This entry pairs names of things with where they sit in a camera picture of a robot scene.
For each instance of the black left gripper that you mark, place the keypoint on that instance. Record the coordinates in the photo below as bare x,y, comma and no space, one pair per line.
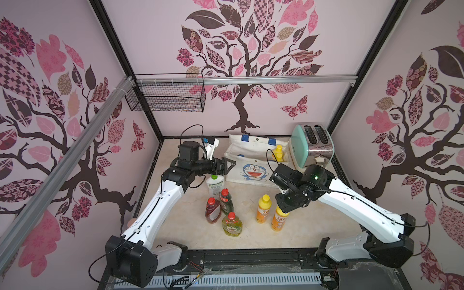
215,163

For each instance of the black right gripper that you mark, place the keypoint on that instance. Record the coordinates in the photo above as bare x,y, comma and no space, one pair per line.
281,176

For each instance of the white canvas Doraemon shopping bag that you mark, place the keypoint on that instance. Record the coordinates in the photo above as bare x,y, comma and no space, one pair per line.
254,157

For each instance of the orange soap bottle yellow cap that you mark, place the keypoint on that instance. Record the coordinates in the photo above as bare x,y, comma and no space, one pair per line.
264,204
279,219
278,153

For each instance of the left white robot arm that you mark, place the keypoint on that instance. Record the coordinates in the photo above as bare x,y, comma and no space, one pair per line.
131,256

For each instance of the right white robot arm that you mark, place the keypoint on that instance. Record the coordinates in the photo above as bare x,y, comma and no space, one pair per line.
386,235

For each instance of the dark green soap bottle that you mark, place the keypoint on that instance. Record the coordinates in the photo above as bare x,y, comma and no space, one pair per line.
226,201

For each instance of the dark red soap bottle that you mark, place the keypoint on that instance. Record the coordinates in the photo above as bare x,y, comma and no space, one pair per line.
213,210

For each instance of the yellow-green soap bottle red cap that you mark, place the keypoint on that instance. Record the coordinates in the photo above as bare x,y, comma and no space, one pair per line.
232,225

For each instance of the white bottle green cap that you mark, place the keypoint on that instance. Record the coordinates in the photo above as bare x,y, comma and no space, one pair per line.
216,184

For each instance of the mint green toaster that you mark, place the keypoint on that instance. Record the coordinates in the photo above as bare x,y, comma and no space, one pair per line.
311,144

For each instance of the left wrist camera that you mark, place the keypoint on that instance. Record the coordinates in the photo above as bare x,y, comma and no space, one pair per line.
210,144

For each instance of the black wire basket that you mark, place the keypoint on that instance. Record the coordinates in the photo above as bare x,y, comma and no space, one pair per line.
175,92

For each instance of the aluminium rail back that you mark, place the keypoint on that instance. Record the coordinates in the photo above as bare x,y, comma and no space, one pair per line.
253,79

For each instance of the aluminium rail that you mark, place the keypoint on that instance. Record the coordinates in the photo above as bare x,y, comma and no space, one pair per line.
20,228
253,79

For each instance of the black corner frame post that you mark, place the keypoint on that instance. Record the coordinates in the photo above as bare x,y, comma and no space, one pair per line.
106,24

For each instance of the aluminium rail left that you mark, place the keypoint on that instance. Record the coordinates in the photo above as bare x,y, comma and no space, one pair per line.
20,228

